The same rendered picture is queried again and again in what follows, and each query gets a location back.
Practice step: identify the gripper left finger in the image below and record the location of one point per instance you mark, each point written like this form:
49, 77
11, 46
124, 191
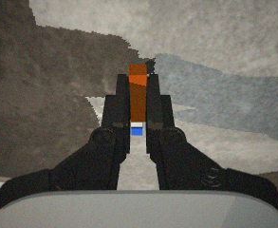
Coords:
95, 166

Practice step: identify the orange rod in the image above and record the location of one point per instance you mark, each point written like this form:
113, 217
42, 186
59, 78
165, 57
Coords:
137, 85

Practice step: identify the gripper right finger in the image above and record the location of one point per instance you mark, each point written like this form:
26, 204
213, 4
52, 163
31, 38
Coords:
184, 166

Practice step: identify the small blue block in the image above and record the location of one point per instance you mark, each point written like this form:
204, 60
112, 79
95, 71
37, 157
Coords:
136, 130

